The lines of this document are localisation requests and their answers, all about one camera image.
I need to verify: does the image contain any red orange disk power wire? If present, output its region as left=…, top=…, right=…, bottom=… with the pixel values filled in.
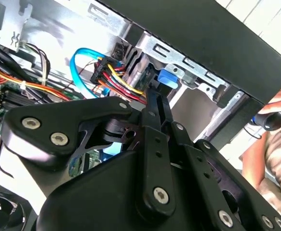
left=89, top=57, right=148, bottom=104

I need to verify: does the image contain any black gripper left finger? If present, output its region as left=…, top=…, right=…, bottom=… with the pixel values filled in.
left=2, top=89, right=177, bottom=219

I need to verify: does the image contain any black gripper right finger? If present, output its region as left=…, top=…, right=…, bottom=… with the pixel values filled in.
left=154, top=93, right=281, bottom=231

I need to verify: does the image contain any hard disk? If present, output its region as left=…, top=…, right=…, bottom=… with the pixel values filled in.
left=122, top=47, right=179, bottom=97

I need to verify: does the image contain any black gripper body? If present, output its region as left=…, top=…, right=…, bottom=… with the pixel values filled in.
left=35, top=149, right=222, bottom=231

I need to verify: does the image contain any round black tool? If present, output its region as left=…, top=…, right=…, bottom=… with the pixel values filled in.
left=251, top=111, right=281, bottom=132

